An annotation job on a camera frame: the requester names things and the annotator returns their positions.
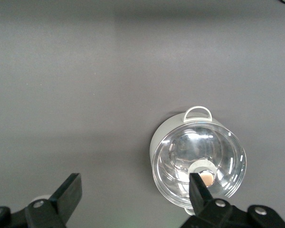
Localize glass lid with wooden knob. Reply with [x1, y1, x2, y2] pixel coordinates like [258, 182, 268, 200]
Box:
[152, 123, 248, 207]

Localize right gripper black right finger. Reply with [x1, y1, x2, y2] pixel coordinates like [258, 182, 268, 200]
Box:
[179, 172, 285, 228]

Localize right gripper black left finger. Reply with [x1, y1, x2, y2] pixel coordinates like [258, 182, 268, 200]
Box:
[0, 172, 83, 228]

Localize grey two-handled pot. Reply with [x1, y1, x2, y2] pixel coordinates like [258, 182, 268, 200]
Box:
[149, 105, 248, 217]

